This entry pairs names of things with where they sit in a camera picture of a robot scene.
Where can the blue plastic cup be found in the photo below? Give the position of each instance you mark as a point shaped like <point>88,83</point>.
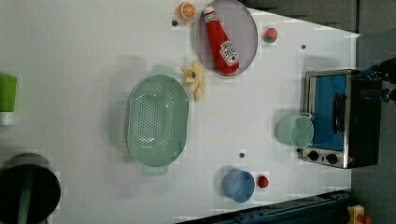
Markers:
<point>238,185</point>

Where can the red strawberry toy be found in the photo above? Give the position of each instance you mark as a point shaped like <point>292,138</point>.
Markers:
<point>270,36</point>

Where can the orange slice toy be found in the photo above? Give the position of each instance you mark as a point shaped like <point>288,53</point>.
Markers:
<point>186,11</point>

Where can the red plush ketchup bottle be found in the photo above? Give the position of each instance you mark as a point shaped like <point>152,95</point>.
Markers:
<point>223,52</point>

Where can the mint green plastic strainer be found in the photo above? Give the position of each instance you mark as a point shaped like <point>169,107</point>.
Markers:
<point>157,120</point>

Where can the mint green cup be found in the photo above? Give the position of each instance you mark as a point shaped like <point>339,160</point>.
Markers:
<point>295,130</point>

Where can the blue table frame rail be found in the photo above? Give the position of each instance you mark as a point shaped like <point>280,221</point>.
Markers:
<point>326,208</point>

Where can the yellow red emergency button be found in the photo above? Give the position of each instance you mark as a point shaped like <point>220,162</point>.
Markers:
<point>358,216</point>

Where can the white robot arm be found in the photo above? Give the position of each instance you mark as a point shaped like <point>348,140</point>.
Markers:
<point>385,72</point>

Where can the dark metal pot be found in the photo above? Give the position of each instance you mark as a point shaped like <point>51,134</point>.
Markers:
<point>30,190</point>

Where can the green and white bottle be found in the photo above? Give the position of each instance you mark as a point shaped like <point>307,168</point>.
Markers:
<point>8,88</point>

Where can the yellow plush banana peel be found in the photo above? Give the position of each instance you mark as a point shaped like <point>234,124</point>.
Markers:
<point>195,75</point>

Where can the grey oval plate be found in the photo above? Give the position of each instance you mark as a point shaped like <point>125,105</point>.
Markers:
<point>238,25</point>

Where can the toy toaster oven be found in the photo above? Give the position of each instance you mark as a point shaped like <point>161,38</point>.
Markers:
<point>346,114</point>

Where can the small red tomato toy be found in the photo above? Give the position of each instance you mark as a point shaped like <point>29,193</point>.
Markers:
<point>263,181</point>

